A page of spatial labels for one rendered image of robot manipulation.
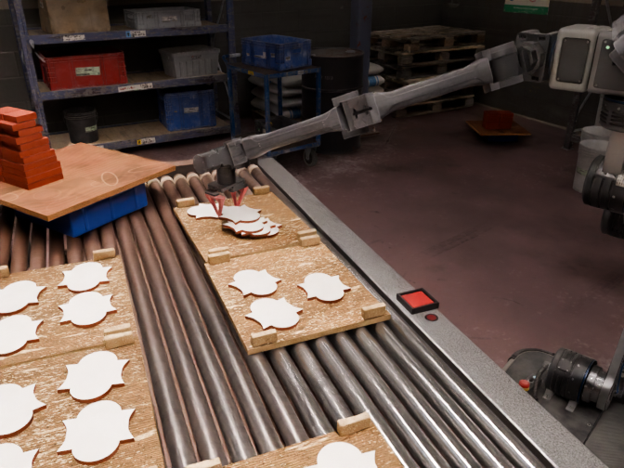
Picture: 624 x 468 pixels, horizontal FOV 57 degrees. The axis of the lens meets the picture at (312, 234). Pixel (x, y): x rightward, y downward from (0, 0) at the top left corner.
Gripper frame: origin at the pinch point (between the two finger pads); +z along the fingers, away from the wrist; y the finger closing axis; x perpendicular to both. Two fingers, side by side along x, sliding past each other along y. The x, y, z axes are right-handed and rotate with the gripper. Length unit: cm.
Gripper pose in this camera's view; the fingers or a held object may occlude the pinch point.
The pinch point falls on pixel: (227, 209)
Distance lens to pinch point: 180.6
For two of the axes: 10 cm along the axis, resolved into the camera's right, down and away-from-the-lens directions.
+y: 5.9, -3.6, 7.2
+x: -8.1, -2.8, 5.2
